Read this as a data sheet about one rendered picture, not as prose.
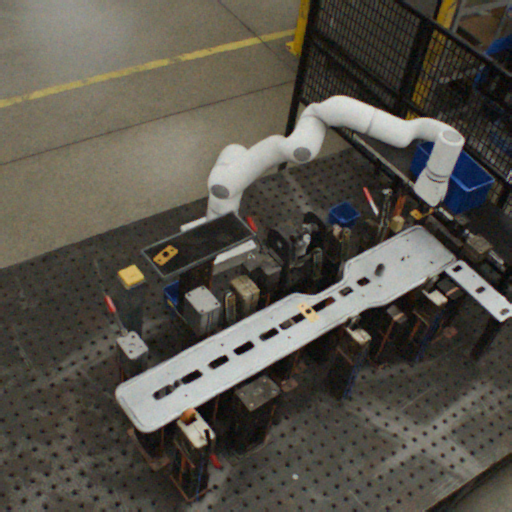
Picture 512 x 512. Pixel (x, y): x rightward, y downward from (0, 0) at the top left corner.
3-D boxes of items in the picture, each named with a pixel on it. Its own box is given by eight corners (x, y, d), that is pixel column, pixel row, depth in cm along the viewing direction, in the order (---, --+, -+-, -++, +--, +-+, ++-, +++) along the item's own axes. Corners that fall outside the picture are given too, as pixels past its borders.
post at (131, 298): (127, 369, 264) (127, 291, 232) (116, 354, 268) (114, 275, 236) (145, 360, 268) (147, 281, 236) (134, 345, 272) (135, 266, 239)
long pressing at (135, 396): (148, 444, 215) (148, 441, 213) (108, 388, 225) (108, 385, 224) (459, 261, 282) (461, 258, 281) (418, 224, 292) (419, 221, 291)
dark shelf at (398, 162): (505, 269, 281) (508, 263, 278) (349, 135, 323) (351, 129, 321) (538, 247, 291) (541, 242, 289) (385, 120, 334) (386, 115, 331)
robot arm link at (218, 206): (203, 210, 285) (209, 167, 267) (219, 177, 297) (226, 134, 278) (233, 220, 285) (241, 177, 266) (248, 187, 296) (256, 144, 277)
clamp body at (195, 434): (189, 509, 233) (197, 457, 206) (164, 474, 240) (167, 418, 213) (216, 492, 238) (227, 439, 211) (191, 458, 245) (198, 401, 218)
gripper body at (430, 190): (419, 166, 245) (410, 191, 253) (441, 185, 240) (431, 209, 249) (434, 159, 249) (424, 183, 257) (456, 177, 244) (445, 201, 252)
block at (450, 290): (428, 348, 289) (452, 303, 268) (409, 329, 294) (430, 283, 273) (445, 337, 293) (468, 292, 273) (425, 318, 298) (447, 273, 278)
